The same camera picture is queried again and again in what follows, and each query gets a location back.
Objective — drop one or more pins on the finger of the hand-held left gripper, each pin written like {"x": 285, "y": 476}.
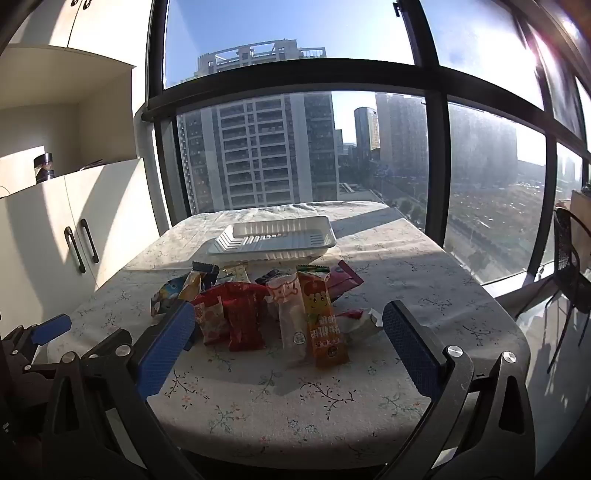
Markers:
{"x": 51, "y": 328}

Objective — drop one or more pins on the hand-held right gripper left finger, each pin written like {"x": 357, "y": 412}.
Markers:
{"x": 168, "y": 353}

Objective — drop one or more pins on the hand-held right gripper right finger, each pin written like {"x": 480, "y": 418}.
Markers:
{"x": 411, "y": 353}

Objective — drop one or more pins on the small floral snack packet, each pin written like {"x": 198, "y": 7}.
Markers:
{"x": 210, "y": 319}

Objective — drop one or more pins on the light blue chips packet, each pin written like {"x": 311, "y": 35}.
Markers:
{"x": 165, "y": 295}

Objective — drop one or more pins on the blue and yellow cake packet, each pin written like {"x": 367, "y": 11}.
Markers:
{"x": 199, "y": 279}

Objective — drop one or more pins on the orange packet with green edge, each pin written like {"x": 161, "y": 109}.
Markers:
{"x": 323, "y": 318}

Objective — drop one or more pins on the golden snack packet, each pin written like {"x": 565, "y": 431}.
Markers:
{"x": 238, "y": 272}

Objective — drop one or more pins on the clear packet with orange print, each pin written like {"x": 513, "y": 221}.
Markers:
{"x": 290, "y": 318}

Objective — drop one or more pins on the white ribbed plastic tray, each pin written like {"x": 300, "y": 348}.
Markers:
{"x": 272, "y": 237}

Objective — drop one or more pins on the white and red snack packet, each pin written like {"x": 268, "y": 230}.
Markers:
{"x": 358, "y": 323}

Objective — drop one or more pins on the white floor cabinet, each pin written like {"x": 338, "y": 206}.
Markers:
{"x": 41, "y": 240}

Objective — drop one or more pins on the pink snack packet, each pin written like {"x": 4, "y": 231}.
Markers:
{"x": 344, "y": 277}

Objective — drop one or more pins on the floral tablecloth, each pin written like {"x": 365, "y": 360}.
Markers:
{"x": 286, "y": 392}

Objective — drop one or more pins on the dark snack packet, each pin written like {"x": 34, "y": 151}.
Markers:
{"x": 268, "y": 277}

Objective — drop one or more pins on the dark jar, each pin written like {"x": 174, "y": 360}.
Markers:
{"x": 45, "y": 167}

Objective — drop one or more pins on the black mesh chair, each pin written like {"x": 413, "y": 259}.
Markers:
{"x": 570, "y": 258}

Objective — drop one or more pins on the tall apartment building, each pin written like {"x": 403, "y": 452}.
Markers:
{"x": 258, "y": 152}

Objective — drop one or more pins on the white wall cabinet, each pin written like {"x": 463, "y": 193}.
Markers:
{"x": 55, "y": 32}

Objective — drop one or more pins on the black window frame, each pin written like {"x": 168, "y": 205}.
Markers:
{"x": 295, "y": 74}

